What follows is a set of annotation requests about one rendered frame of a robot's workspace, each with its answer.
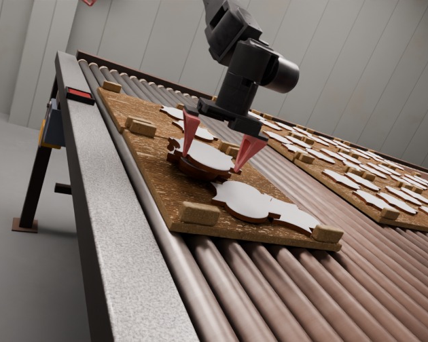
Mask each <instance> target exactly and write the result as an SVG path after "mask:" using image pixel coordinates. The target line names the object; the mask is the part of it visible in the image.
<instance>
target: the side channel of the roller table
mask: <svg viewBox="0 0 428 342"><path fill-rule="evenodd" d="M76 59H77V61H78V60H80V59H83V60H85V61H87V63H88V65H89V64H90V63H92V62H93V63H95V64H97V65H98V67H99V68H100V67H102V66H104V67H107V68H108V69H109V70H112V69H113V70H116V71H117V72H118V73H119V74H120V73H126V74H127V75H128V76H129V77H130V76H135V77H136V78H137V79H138V80H140V79H144V80H146V81H147V82H148V83H149V82H153V83H155V84H156V85H162V86H164V87H165V88H171V89H173V90H174V91H175V90H177V91H180V92H181V93H182V94H183V93H186V94H189V95H190V96H195V97H197V98H200V97H202V98H205V99H207V100H212V98H213V95H210V94H207V93H204V92H201V91H199V90H195V89H193V88H189V87H187V86H184V85H181V84H178V83H175V82H172V81H169V80H167V79H163V78H161V77H157V76H155V75H151V74H149V73H146V72H143V71H140V70H137V69H134V68H131V67H129V66H125V65H123V64H120V63H117V62H114V61H111V60H108V59H105V58H101V57H99V56H95V55H93V54H90V53H88V52H84V51H81V50H77V54H76ZM271 116H272V115H271ZM272 121H275V122H278V123H281V124H284V125H286V126H290V127H296V125H298V124H296V123H292V122H290V121H286V120H284V119H280V118H278V117H275V116H272ZM313 134H314V135H317V136H321V137H324V138H326V139H329V140H333V139H334V138H335V137H333V136H330V135H328V134H324V133H322V132H318V131H316V130H314V133H313ZM349 143H350V147H353V148H356V149H359V150H362V151H367V152H368V148H365V147H362V146H359V145H356V144H354V143H351V142H349ZM374 154H375V155H377V156H380V157H381V158H383V159H386V160H389V161H391V162H395V163H398V164H401V165H404V166H407V167H409V168H413V169H415V170H419V171H422V172H425V173H428V169H427V168H424V167H421V166H418V165H415V164H411V163H410V162H407V161H404V160H401V159H398V158H395V157H391V156H389V155H385V154H384V153H380V152H377V151H375V152H374Z"/></svg>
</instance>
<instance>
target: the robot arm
mask: <svg viewBox="0 0 428 342"><path fill-rule="evenodd" d="M202 1H203V3H204V8H205V13H206V15H205V22H206V25H207V27H206V29H205V30H204V33H205V35H206V38H207V42H208V44H209V45H210V48H209V52H210V54H211V56H212V58H213V59H214V60H216V61H217V62H218V63H219V64H222V65H224V66H226V67H228V70H227V72H226V76H225V77H224V81H223V83H222V85H221V89H220V91H219V94H218V96H217V100H216V101H215V102H213V101H211V100H207V99H205V98H202V97H200V98H199V100H198V104H197V107H196V108H194V107H191V106H189V105H186V104H185V105H184V108H183V127H184V142H183V157H186V155H187V153H188V151H189V149H190V146H191V144H192V141H193V139H194V136H195V134H196V131H197V129H198V126H199V124H200V119H199V118H198V116H199V114H201V115H204V116H207V117H210V118H213V119H216V120H219V121H222V122H224V120H225V121H229V122H228V127H229V129H231V130H234V131H237V132H240V133H243V134H244V136H243V140H242V143H241V145H240V149H239V152H238V155H237V158H236V162H235V165H234V171H235V172H238V171H239V170H240V169H241V168H242V167H243V166H244V164H245V163H246V162H247V161H248V160H249V159H250V158H252V157H253V156H254V155H255V154H256V153H257V152H259V151H260V150H261V149H263V148H264V147H265V146H266V145H267V142H268V140H269V138H268V137H267V136H266V135H264V134H263V133H262V132H260V130H261V128H262V125H263V123H262V122H261V121H260V120H258V119H257V118H255V117H254V116H252V115H250V114H248V112H249V109H250V108H251V105H252V102H253V99H254V98H255V94H256V92H257V89H258V87H259V86H262V87H264V88H268V89H269V90H273V91H275V92H278V93H281V94H286V93H288V92H290V91H292V90H293V89H294V88H295V86H296V84H297V82H298V80H299V76H300V72H299V68H298V66H297V65H296V64H295V63H294V62H291V61H289V60H287V59H285V58H284V57H283V56H282V55H280V54H279V53H277V52H275V51H274V50H273V49H272V48H270V47H269V45H268V43H267V42H266V41H263V40H261V39H260V35H261V34H262V33H263V32H262V30H261V28H260V27H259V25H258V24H257V22H256V21H255V19H254V18H253V16H252V15H251V14H250V13H249V12H248V11H247V9H246V7H245V6H244V5H243V4H242V3H240V2H239V1H238V0H202ZM254 82H255V83H254Z"/></svg>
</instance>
